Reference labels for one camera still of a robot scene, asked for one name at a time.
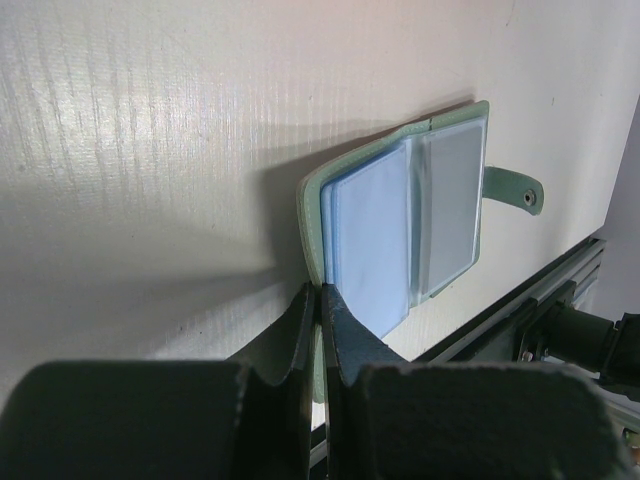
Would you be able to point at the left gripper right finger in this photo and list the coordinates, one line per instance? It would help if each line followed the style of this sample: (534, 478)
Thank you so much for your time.
(393, 419)

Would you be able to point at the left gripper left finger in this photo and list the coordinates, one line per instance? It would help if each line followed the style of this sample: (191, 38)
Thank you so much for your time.
(246, 417)

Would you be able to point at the green leather card holder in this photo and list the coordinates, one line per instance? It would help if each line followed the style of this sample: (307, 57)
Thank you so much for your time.
(361, 217)

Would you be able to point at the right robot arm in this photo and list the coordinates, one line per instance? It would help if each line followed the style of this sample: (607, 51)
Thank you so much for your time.
(598, 345)

